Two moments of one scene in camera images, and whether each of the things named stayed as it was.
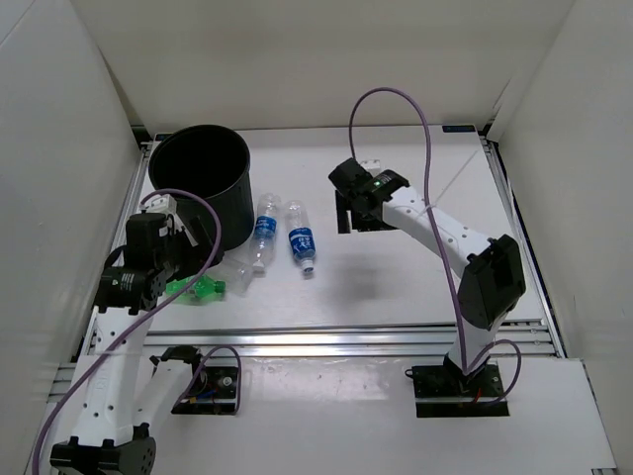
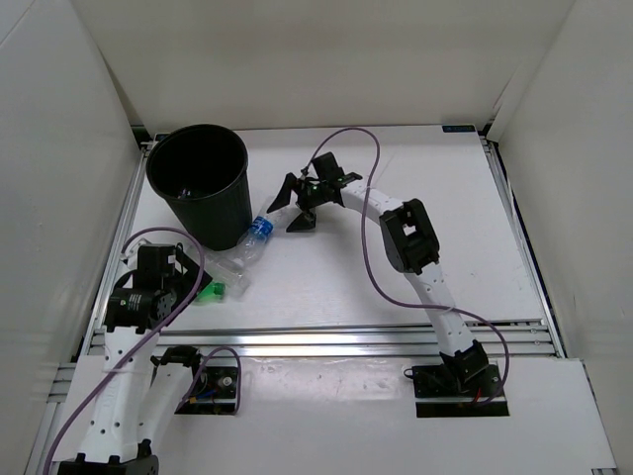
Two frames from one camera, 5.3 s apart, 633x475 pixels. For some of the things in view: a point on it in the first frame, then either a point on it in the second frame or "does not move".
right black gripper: (345, 205) to (306, 221)
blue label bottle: (264, 235) to (247, 249)
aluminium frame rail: (341, 341) does not move
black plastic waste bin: (215, 162) does not move
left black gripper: (199, 252) to (188, 279)
